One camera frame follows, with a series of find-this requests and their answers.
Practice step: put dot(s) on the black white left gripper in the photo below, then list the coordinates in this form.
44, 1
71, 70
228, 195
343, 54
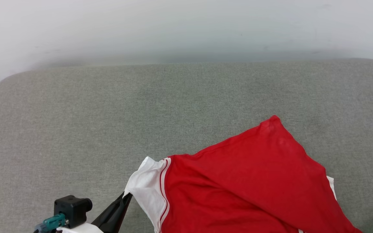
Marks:
82, 229

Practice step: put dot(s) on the red and white garment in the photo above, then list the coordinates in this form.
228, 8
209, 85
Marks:
238, 184

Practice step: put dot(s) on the grey fabric sofa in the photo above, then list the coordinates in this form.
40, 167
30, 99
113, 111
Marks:
108, 113

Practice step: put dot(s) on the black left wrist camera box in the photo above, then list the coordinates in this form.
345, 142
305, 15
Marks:
72, 208

